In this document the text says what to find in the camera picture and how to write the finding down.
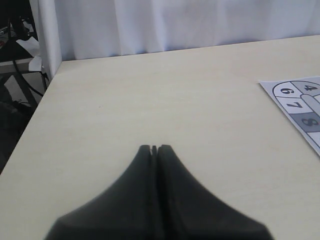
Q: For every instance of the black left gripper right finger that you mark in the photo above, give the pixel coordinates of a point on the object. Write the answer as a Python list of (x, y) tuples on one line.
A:
[(191, 212)]

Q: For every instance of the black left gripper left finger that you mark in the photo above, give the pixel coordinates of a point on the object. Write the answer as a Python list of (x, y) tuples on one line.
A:
[(125, 211)]

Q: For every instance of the printed paper game board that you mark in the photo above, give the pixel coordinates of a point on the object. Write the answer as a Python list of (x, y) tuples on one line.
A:
[(299, 100)]

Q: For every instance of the white fabric curtain backdrop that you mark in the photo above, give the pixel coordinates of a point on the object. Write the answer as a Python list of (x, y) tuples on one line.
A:
[(89, 29)]

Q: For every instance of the white crumpled paper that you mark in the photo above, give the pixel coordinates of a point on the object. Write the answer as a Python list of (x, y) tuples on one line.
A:
[(38, 61)]

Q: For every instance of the dark side table frame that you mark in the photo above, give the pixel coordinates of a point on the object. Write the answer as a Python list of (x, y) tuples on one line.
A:
[(14, 61)]

